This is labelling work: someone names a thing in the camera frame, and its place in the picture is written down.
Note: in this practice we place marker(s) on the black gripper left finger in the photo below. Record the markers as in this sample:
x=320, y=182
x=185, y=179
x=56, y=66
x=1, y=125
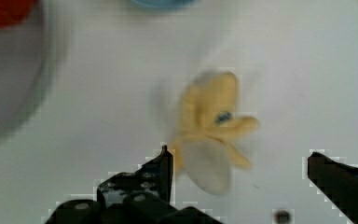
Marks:
x=140, y=197

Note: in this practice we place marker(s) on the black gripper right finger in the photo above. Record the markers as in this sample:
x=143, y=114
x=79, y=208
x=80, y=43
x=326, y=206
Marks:
x=337, y=181

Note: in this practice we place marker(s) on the yellow plush banana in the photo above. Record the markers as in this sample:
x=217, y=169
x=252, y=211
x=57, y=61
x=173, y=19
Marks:
x=206, y=128

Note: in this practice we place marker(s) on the blue bowl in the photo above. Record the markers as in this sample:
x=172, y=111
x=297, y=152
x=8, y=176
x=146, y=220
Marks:
x=162, y=4

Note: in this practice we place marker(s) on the red plush ketchup bottle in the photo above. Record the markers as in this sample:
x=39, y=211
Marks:
x=13, y=12

